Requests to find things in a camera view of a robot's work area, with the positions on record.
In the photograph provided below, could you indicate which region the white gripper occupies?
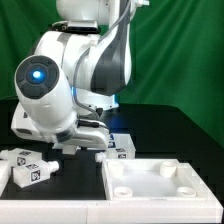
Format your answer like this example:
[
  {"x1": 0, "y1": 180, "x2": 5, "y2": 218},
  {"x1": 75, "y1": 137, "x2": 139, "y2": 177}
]
[{"x1": 11, "y1": 106, "x2": 109, "y2": 149}]

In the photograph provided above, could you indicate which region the white square tabletop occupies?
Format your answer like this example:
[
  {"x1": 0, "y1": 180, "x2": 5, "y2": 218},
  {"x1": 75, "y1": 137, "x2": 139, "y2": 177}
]
[{"x1": 102, "y1": 159, "x2": 214, "y2": 201}]

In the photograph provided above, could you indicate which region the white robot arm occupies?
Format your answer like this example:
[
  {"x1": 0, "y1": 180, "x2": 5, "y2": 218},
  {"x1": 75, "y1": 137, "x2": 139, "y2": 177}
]
[{"x1": 11, "y1": 0, "x2": 150, "y2": 149}]

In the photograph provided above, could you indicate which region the paper sheet with markers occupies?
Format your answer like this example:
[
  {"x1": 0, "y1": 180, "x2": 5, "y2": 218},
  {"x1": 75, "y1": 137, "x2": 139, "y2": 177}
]
[{"x1": 51, "y1": 132, "x2": 136, "y2": 151}]

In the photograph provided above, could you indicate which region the white u-shaped fence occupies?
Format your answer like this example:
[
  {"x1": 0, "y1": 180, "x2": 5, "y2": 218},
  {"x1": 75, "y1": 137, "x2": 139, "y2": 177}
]
[{"x1": 0, "y1": 160, "x2": 224, "y2": 224}]

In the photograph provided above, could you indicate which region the black camera on stand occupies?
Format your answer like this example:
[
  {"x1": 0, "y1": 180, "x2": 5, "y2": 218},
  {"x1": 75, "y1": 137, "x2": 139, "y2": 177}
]
[{"x1": 51, "y1": 20, "x2": 101, "y2": 35}]

